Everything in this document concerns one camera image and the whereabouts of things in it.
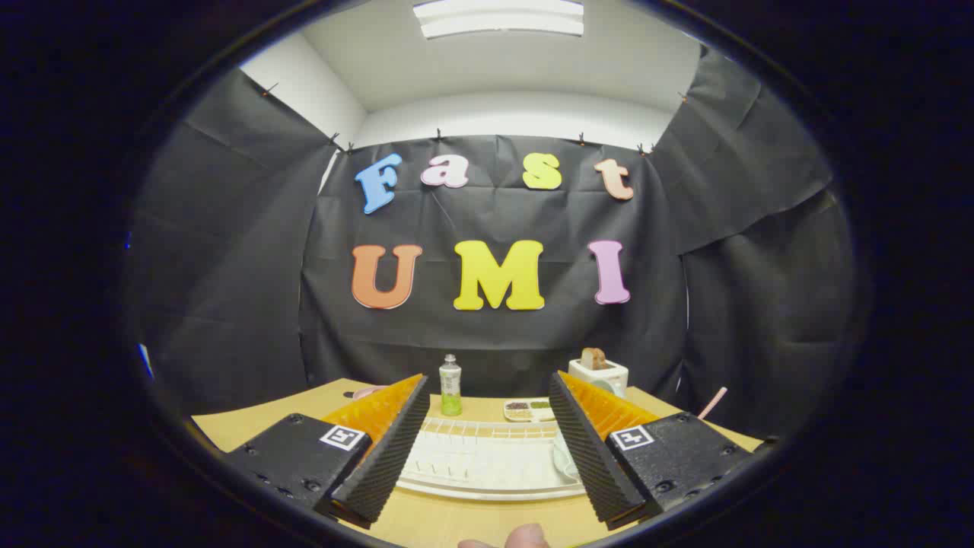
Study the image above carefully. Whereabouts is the green drink bottle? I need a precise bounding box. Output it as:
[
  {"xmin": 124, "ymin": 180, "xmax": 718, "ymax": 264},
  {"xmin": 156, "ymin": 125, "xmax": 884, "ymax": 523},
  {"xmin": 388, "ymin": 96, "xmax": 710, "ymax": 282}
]
[{"xmin": 439, "ymin": 354, "xmax": 463, "ymax": 417}]

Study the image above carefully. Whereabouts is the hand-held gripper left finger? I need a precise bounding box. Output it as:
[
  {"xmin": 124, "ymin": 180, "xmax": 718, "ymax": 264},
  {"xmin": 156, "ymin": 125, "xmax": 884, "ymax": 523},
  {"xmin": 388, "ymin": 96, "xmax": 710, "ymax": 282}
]
[{"xmin": 223, "ymin": 373, "xmax": 431, "ymax": 530}]

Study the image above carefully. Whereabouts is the white wire dish rack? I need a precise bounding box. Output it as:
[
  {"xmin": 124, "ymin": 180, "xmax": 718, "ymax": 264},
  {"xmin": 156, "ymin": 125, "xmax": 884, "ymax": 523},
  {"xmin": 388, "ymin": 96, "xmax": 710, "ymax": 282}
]
[{"xmin": 396, "ymin": 415, "xmax": 590, "ymax": 502}]

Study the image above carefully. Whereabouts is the white divided tray with beans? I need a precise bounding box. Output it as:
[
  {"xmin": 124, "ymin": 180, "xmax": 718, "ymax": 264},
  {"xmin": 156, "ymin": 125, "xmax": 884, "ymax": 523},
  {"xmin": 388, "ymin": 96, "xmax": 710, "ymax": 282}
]
[{"xmin": 503, "ymin": 399, "xmax": 556, "ymax": 423}]

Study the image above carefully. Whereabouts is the ceiling light panel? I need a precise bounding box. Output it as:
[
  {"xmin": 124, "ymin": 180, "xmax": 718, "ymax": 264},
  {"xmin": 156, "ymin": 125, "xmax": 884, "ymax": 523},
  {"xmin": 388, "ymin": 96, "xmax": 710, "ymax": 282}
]
[{"xmin": 412, "ymin": 0, "xmax": 585, "ymax": 40}]

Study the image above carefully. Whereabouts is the black backdrop cloth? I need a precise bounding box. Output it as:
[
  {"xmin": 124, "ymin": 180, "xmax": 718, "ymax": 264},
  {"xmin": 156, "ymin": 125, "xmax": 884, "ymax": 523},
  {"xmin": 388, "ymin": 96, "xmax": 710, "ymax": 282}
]
[{"xmin": 126, "ymin": 46, "xmax": 857, "ymax": 442}]

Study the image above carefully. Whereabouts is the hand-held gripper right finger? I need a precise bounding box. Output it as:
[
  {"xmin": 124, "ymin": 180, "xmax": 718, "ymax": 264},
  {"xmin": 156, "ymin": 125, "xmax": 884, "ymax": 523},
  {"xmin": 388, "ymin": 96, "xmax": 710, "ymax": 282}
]
[{"xmin": 548, "ymin": 370, "xmax": 756, "ymax": 532}]

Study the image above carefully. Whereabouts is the pale green plate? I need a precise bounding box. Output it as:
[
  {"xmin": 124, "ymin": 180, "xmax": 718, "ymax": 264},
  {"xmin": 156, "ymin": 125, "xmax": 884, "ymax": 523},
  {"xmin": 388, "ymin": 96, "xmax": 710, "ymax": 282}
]
[{"xmin": 553, "ymin": 430, "xmax": 583, "ymax": 484}]

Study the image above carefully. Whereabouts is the white drip tray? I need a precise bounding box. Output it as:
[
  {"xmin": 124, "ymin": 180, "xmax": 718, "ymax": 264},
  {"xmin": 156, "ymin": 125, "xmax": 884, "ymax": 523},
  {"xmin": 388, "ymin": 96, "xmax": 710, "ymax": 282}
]
[{"xmin": 399, "ymin": 422, "xmax": 587, "ymax": 499}]

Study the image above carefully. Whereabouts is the white toaster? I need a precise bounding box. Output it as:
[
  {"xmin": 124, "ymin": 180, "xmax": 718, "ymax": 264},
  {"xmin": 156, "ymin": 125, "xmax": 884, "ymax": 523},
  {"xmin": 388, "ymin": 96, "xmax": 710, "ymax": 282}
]
[{"xmin": 568, "ymin": 358, "xmax": 630, "ymax": 398}]

